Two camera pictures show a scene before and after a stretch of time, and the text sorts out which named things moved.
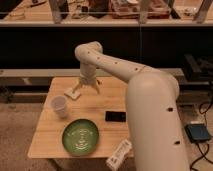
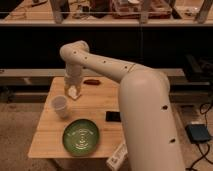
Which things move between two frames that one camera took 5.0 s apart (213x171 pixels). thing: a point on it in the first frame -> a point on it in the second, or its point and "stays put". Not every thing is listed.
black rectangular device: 115,116 stays put
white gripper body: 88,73 -> 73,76
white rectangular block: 73,95 stays put
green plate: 80,137 stays put
